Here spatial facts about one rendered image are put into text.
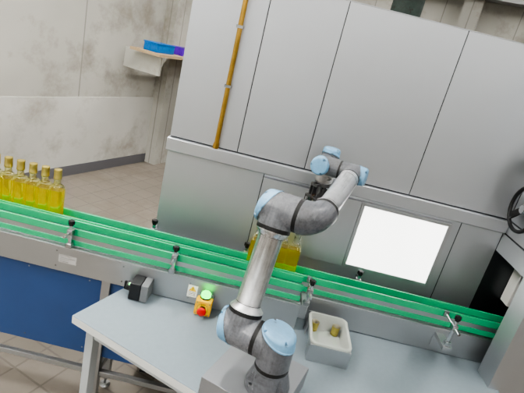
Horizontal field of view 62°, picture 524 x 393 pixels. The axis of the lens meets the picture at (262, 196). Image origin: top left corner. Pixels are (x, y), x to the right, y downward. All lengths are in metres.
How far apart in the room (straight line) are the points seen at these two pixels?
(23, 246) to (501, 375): 2.13
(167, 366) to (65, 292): 0.72
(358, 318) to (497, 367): 0.60
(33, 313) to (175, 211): 0.80
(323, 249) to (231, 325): 0.81
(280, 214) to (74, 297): 1.18
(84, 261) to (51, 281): 0.22
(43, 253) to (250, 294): 1.05
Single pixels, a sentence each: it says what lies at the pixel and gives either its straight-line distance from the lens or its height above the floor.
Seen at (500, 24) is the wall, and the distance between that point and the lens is 8.70.
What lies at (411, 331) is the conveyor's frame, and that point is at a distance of 2.20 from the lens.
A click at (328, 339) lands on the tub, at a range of 2.01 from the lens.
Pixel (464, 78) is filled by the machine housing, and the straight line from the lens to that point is 2.08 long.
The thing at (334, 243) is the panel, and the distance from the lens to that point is 2.13.
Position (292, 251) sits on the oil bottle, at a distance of 1.97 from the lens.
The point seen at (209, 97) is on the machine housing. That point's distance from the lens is 2.00.
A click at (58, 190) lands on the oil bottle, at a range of 2.15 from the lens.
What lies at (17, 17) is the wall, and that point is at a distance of 4.68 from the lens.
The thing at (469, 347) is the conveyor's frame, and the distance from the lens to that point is 2.32.
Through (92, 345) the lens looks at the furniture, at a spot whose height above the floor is 0.63.
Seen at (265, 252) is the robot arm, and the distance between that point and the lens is 1.41.
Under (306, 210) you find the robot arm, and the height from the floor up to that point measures 1.44.
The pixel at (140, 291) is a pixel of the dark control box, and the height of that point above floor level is 0.81.
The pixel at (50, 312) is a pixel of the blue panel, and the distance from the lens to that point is 2.32.
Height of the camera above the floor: 1.89
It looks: 19 degrees down
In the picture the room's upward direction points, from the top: 14 degrees clockwise
